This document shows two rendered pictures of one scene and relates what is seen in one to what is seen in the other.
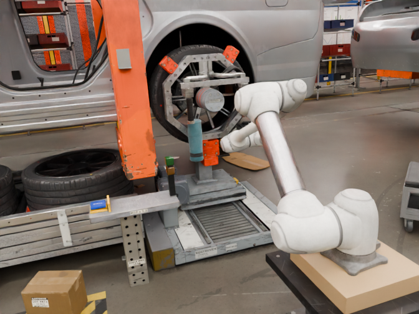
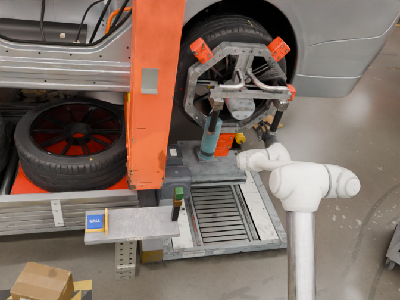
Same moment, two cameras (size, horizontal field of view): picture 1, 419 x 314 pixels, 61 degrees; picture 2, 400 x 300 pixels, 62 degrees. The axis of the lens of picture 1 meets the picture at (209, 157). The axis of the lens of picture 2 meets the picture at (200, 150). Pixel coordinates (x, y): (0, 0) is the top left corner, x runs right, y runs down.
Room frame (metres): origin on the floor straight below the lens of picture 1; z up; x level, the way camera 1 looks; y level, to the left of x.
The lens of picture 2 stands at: (0.67, 0.20, 1.78)
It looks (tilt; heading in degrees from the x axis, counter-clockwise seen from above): 40 degrees down; 357
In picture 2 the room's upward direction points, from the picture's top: 12 degrees clockwise
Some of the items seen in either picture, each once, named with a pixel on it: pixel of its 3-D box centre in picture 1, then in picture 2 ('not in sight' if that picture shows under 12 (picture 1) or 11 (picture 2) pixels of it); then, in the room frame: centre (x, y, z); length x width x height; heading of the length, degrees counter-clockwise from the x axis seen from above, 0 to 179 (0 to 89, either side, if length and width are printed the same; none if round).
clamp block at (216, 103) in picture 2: (187, 91); (216, 100); (2.06, 0.10, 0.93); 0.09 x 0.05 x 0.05; 17
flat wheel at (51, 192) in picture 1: (80, 179); (78, 142); (2.17, 0.85, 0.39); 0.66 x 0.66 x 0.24
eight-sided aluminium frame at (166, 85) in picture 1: (206, 98); (234, 91); (2.30, 0.00, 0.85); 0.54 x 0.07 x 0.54; 107
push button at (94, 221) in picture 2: (98, 205); (94, 222); (1.58, 0.55, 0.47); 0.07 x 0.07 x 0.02; 17
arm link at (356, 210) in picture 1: (352, 218); not in sight; (1.18, -0.52, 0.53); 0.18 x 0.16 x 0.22; 102
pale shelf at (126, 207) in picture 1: (134, 205); (133, 224); (1.63, 0.39, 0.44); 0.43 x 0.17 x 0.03; 107
